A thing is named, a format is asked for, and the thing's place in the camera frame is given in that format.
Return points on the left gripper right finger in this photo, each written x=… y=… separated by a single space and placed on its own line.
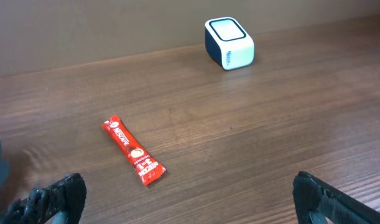
x=318 y=202

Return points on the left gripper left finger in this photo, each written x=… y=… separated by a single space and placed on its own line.
x=62 y=202

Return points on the red coffee stick sachet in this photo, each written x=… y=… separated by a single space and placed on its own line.
x=147 y=168

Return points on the white barcode scanner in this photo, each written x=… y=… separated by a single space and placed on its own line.
x=228 y=44

